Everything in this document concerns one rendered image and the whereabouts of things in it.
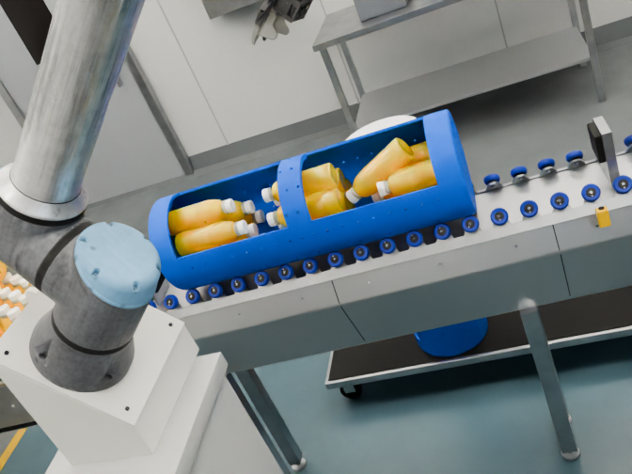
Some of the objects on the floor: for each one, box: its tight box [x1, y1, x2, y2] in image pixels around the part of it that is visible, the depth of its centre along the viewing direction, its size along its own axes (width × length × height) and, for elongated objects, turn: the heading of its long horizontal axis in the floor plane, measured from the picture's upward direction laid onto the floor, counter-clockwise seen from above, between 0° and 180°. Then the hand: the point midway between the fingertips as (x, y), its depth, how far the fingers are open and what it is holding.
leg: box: [235, 369, 307, 471], centre depth 249 cm, size 6×6×63 cm
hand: (258, 36), depth 165 cm, fingers open, 5 cm apart
